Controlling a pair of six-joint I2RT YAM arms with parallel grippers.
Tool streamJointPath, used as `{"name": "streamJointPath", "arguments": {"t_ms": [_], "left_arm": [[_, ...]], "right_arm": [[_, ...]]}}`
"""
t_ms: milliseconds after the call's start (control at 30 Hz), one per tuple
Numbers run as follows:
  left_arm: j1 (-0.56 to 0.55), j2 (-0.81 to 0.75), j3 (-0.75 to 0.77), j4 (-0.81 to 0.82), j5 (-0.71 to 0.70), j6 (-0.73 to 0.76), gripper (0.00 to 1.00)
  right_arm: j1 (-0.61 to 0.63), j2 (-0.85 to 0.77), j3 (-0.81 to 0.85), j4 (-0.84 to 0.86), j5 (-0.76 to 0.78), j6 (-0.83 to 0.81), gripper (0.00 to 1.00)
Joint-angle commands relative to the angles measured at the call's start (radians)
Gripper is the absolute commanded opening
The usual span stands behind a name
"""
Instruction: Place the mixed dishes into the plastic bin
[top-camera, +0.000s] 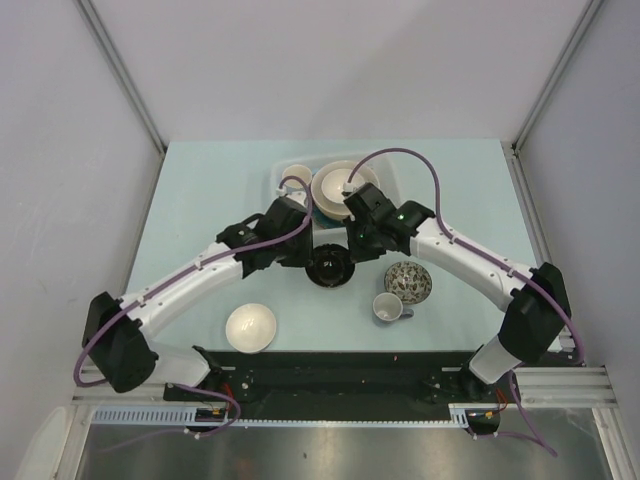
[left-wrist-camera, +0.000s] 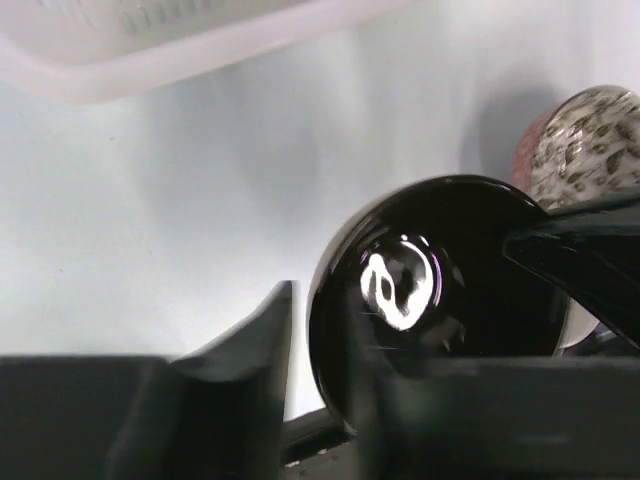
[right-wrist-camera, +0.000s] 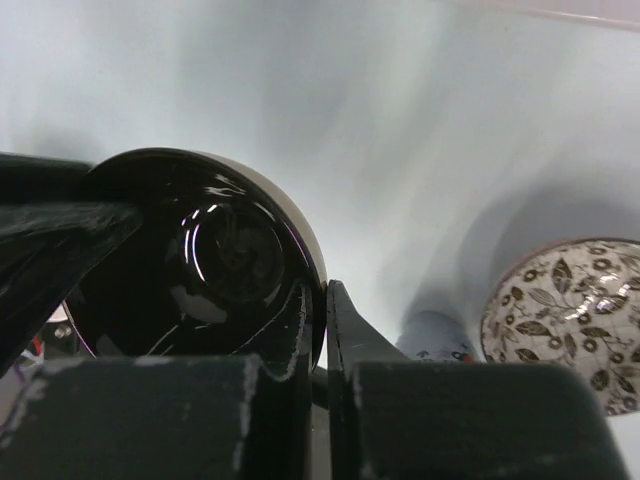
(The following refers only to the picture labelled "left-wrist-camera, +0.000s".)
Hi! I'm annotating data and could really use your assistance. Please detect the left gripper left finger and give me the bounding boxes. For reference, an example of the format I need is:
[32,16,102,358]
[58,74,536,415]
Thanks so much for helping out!
[1,281,293,479]

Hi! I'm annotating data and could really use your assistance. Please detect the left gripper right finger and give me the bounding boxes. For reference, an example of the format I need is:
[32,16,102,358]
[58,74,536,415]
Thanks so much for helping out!
[349,189,639,479]

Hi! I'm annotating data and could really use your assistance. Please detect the black glossy bowl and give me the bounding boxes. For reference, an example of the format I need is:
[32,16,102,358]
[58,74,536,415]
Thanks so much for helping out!
[307,175,569,432]

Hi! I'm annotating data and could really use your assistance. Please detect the floral patterned bowl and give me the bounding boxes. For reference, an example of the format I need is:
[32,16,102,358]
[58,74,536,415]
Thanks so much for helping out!
[511,85,639,210]

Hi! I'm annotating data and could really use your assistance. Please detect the white plastic bin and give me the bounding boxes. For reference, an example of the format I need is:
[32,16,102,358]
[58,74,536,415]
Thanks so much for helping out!
[1,0,402,103]

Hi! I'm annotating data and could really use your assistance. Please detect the grey white mug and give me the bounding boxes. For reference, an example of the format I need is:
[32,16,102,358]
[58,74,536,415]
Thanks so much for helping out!
[559,299,599,349]

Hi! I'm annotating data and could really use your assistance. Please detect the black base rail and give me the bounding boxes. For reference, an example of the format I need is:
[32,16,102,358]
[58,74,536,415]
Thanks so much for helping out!
[281,408,357,480]

